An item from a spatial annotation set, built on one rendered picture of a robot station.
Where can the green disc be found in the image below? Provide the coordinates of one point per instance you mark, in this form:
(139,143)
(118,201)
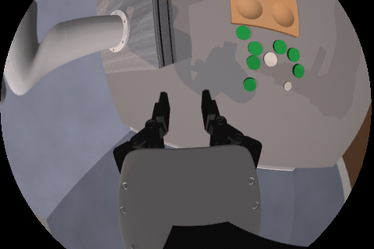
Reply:
(298,70)
(253,62)
(243,32)
(293,54)
(249,84)
(255,48)
(279,46)

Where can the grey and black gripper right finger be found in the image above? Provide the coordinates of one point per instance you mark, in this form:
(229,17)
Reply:
(222,133)

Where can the white disc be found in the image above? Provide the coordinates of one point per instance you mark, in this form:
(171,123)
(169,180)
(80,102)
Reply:
(270,59)

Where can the beige round disc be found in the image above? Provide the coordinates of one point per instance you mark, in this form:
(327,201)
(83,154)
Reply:
(287,85)

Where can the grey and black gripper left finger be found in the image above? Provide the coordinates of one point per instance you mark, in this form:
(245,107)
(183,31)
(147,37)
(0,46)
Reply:
(150,137)

